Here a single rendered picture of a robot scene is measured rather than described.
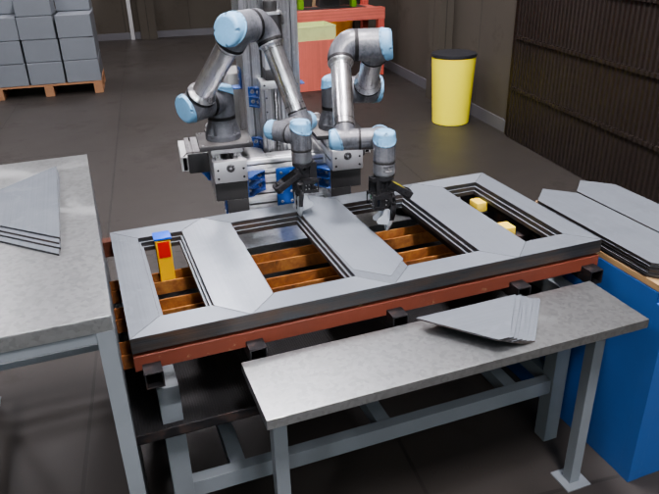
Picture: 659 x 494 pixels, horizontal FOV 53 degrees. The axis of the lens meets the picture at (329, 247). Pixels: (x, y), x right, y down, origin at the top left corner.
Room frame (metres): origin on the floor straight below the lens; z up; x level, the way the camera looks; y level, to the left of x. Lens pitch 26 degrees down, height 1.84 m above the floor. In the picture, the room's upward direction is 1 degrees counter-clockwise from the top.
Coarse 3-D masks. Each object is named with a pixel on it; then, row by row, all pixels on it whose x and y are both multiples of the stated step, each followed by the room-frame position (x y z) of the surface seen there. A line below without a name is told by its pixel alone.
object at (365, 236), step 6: (348, 234) 2.10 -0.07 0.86; (354, 234) 2.10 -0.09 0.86; (360, 234) 2.09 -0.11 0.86; (366, 234) 2.09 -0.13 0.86; (372, 234) 2.09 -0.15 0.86; (330, 240) 2.05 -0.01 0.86; (336, 240) 2.05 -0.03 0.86; (342, 240) 2.05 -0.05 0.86; (348, 240) 2.05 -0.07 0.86; (354, 240) 2.05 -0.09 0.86; (360, 240) 2.05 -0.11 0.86; (366, 240) 2.04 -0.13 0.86; (372, 240) 2.04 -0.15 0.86; (336, 246) 2.00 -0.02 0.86; (342, 246) 2.00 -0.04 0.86
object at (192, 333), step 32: (480, 192) 2.54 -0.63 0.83; (256, 224) 2.25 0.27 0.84; (288, 224) 2.29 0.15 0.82; (544, 224) 2.15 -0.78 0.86; (544, 256) 1.93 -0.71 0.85; (576, 256) 1.97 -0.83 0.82; (384, 288) 1.73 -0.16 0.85; (416, 288) 1.77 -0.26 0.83; (224, 320) 1.56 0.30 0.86; (256, 320) 1.59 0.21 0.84; (288, 320) 1.62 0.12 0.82
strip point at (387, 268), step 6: (378, 264) 1.87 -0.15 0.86; (384, 264) 1.87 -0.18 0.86; (390, 264) 1.87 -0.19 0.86; (396, 264) 1.86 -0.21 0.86; (360, 270) 1.83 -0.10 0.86; (366, 270) 1.83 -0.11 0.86; (372, 270) 1.83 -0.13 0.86; (378, 270) 1.83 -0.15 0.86; (384, 270) 1.83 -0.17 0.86; (390, 270) 1.83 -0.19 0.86
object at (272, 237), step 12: (360, 216) 2.68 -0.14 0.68; (372, 216) 2.68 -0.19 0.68; (396, 216) 2.67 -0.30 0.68; (408, 216) 2.67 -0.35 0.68; (276, 228) 2.57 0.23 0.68; (288, 228) 2.56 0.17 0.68; (372, 228) 2.57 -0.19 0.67; (384, 228) 2.59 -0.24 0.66; (252, 240) 2.45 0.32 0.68; (264, 240) 2.45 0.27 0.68; (276, 240) 2.45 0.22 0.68; (288, 240) 2.45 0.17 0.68; (300, 240) 2.46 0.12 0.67; (252, 252) 2.39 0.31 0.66
